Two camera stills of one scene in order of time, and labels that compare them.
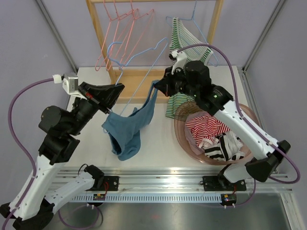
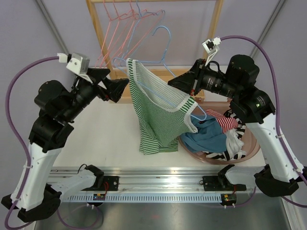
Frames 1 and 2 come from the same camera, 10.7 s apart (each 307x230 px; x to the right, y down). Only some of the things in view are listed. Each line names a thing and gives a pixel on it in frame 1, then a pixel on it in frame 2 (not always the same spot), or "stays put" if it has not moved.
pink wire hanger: x=133 y=11 → x=135 y=16
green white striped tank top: x=181 y=37 → x=162 y=117
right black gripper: x=165 y=85 → x=190 y=83
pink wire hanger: x=107 y=67 → x=119 y=18
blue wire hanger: x=198 y=28 → x=166 y=65
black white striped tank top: x=228 y=148 stays put
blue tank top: x=123 y=131 → x=208 y=138
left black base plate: x=111 y=183 stays put
